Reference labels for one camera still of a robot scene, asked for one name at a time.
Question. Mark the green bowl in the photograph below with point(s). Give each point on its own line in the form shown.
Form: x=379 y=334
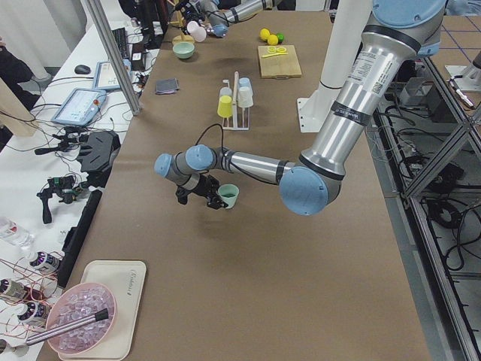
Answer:
x=183 y=50

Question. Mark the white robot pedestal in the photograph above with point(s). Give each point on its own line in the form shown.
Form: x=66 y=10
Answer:
x=327 y=75

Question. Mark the black keyboard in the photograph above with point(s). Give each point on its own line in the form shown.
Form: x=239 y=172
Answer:
x=120 y=37

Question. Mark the blue plastic cup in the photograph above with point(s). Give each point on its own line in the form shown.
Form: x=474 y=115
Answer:
x=245 y=82

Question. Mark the black computer mouse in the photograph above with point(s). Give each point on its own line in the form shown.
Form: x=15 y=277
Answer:
x=82 y=69

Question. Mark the blue teach pendant tablet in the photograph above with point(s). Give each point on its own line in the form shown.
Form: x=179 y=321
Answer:
x=80 y=107

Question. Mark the plastic water bottle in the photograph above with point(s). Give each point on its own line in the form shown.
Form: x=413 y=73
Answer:
x=14 y=234

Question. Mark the grey plastic cup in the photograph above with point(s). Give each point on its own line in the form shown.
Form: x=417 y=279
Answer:
x=225 y=91

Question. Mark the green plastic cup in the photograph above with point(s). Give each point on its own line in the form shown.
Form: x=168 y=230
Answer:
x=228 y=194

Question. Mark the aluminium frame post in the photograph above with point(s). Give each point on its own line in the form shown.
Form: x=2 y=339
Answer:
x=102 y=25

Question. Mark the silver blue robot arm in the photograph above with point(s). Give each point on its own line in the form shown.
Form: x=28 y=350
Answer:
x=375 y=38
x=216 y=21

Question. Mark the white plastic cup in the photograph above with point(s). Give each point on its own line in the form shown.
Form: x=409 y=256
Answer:
x=245 y=97

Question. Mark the yellow plastic cup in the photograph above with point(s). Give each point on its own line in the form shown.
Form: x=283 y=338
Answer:
x=224 y=108

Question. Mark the metal muddler stick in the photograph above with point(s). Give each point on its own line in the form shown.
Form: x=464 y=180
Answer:
x=73 y=325

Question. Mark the black bracket stand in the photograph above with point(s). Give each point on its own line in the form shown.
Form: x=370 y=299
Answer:
x=96 y=156

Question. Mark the cream plastic tray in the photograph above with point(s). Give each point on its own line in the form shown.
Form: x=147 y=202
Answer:
x=125 y=279

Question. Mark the grey folded cloth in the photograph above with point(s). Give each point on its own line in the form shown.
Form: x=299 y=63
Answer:
x=166 y=86

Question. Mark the whole yellow lemon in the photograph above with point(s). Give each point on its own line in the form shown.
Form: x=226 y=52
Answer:
x=272 y=40
x=264 y=34

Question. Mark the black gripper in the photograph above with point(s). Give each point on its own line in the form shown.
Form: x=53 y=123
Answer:
x=186 y=8
x=205 y=186

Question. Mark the yellow plastic knife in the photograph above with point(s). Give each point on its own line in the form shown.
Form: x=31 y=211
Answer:
x=268 y=55

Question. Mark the pink plastic cup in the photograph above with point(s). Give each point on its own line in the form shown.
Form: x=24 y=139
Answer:
x=198 y=32

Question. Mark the white wire cup rack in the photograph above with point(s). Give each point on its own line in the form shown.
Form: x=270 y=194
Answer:
x=240 y=119

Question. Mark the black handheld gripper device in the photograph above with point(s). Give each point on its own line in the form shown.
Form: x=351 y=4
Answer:
x=66 y=188

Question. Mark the small purple label bottle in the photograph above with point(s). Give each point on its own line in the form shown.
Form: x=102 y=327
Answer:
x=43 y=262

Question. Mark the wooden cutting board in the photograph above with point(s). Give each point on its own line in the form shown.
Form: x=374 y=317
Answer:
x=279 y=66

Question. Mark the green lime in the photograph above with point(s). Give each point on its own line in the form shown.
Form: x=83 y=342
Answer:
x=280 y=37

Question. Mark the wooden mug tree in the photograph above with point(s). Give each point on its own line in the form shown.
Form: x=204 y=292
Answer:
x=178 y=24

